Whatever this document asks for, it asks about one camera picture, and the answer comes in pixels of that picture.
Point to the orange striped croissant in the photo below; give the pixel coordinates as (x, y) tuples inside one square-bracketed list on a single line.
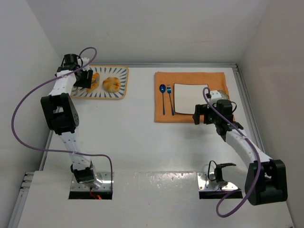
[(95, 77)]

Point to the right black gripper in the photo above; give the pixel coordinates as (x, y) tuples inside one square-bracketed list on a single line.
[(199, 113)]

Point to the small floral sauce dish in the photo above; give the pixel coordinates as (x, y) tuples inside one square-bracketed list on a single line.
[(223, 95)]

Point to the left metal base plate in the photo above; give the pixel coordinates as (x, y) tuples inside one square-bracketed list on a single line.
[(103, 183)]

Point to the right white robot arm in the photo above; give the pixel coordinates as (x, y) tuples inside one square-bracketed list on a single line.
[(265, 178)]

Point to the blue metal fork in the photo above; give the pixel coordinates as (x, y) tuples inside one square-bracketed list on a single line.
[(169, 93)]

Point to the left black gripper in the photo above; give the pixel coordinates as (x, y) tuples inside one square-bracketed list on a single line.
[(85, 79)]

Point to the metal base plate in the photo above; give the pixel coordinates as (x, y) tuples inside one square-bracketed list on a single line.
[(206, 185), (103, 183)]

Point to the white square plate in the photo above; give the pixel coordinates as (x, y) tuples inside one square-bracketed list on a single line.
[(187, 96)]

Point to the blue metal spoon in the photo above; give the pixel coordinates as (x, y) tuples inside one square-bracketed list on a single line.
[(162, 89)]

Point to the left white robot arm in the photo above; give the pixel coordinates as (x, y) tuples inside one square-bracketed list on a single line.
[(62, 118)]

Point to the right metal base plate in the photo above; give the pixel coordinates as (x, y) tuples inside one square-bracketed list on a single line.
[(206, 185)]

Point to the round golden bread roll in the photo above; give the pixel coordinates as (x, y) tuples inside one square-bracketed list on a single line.
[(111, 84)]

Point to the silver metal tongs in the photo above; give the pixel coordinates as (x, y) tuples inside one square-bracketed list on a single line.
[(79, 89)]

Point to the blue patterned rectangular tray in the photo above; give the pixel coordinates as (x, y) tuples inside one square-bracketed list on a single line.
[(105, 71)]

